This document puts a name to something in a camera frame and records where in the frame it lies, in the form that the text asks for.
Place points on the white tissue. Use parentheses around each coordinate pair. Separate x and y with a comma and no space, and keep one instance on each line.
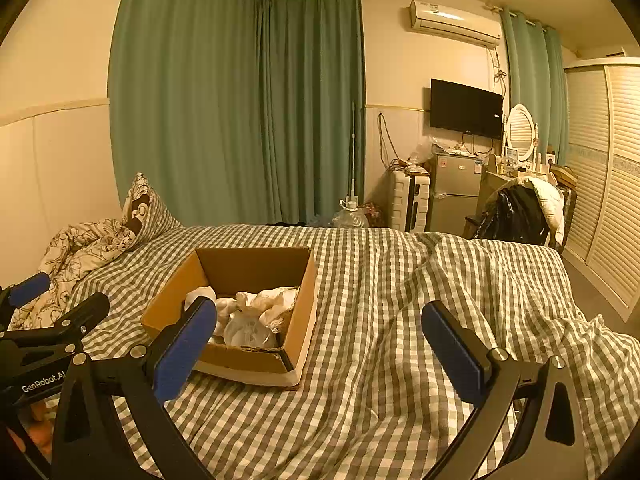
(272,302)

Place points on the silver mini fridge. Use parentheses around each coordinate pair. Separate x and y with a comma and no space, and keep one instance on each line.
(452,190)

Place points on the grey checked blanket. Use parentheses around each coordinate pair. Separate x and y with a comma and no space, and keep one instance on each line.
(380,340)

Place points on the green curtain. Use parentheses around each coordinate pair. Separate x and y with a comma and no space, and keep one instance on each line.
(310,105)
(185,90)
(532,85)

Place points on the checked pillow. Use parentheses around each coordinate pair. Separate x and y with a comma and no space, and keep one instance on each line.
(145,210)

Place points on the clear plastic bag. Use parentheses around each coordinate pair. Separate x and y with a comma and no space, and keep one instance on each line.
(421,155)

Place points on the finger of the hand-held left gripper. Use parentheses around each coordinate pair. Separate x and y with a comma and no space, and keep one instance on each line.
(28,290)
(86,312)

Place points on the thin white pole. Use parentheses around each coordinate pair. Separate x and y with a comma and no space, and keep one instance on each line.
(353,155)

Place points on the clear plastic water bottle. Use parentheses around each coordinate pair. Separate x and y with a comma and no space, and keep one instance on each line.
(246,331)

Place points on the white suitcase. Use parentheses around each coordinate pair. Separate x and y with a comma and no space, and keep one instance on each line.
(407,200)

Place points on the white air conditioner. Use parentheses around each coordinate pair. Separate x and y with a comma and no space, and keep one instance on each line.
(452,22)

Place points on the white louvred wardrobe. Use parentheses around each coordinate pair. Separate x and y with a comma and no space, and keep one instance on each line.
(605,180)

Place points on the white cloth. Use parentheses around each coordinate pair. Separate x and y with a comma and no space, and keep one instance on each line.
(200,295)

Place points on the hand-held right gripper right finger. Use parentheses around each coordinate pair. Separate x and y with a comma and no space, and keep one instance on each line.
(456,355)

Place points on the person's left hand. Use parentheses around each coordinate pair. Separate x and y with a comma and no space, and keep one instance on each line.
(36,430)

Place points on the clear water jug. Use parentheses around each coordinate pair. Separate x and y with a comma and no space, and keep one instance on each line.
(350,217)

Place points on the cardboard box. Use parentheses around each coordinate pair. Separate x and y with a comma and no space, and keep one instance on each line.
(240,361)

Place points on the black wall television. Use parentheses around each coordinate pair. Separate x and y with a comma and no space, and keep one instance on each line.
(465,107)

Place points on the brown wooden chair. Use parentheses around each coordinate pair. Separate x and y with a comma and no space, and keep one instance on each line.
(567,210)

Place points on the floral quilt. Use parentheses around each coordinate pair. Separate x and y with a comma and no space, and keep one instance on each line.
(85,255)

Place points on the white padded jacket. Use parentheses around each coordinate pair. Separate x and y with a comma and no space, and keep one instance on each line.
(550,197)

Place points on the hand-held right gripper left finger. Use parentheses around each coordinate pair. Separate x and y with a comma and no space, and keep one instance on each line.
(182,355)

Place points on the black jacket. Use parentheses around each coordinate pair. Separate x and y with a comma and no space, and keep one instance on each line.
(515,215)

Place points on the white oval mirror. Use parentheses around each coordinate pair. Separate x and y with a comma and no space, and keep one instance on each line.
(520,130)

